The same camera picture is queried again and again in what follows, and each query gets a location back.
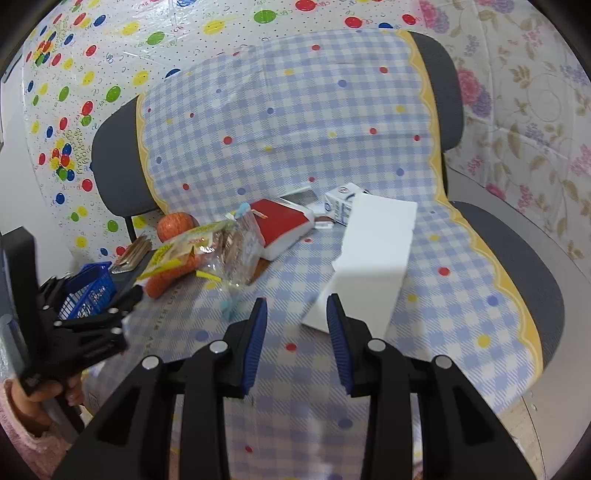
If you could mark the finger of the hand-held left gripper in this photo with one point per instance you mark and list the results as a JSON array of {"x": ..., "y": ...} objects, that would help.
[
  {"x": 53, "y": 290},
  {"x": 127, "y": 300}
]

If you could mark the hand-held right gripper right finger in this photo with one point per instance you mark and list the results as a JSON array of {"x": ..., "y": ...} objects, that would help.
[{"x": 339, "y": 341}]

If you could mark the clear plastic bag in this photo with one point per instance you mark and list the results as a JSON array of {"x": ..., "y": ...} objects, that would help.
[{"x": 235, "y": 249}]

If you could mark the floral wall sheet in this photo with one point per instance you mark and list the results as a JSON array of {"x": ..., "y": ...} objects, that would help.
[{"x": 521, "y": 92}]

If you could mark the blue plastic basket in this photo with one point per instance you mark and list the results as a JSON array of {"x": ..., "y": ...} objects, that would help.
[{"x": 92, "y": 286}]

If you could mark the bundle of wooden sticks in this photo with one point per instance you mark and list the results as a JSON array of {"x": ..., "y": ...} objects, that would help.
[{"x": 131, "y": 254}]

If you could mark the blue checkered dotted cloth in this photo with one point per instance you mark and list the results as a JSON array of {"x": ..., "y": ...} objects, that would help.
[{"x": 300, "y": 129}]

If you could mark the small white plastic piece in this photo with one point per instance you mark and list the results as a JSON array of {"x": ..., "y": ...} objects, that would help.
[{"x": 323, "y": 225}]

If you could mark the red apple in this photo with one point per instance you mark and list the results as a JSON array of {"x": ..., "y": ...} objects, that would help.
[{"x": 173, "y": 225}]

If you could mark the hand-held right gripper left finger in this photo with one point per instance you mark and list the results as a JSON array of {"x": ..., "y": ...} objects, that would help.
[{"x": 257, "y": 341}]

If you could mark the red and white box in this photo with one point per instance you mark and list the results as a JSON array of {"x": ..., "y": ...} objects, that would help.
[{"x": 277, "y": 226}]

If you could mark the yellow snack bag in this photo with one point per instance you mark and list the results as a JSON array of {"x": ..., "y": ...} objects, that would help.
[{"x": 180, "y": 249}]

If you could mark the orange carrot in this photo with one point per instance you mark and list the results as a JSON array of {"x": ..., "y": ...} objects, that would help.
[{"x": 159, "y": 284}]

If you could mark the grey office chair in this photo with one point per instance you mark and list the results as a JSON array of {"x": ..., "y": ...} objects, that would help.
[{"x": 508, "y": 240}]

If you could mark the polka dot wall sheet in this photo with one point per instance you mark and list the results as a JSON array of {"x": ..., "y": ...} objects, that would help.
[{"x": 92, "y": 60}]

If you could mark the white milk carton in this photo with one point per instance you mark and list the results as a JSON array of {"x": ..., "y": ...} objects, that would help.
[{"x": 339, "y": 203}]

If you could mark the white foam block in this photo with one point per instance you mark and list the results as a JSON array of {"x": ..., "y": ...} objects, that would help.
[{"x": 374, "y": 249}]

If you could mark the person's left forearm pink sleeve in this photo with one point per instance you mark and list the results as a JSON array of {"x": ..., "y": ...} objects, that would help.
[{"x": 27, "y": 452}]

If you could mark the person's left hand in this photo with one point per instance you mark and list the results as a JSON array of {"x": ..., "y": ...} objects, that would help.
[{"x": 32, "y": 401}]

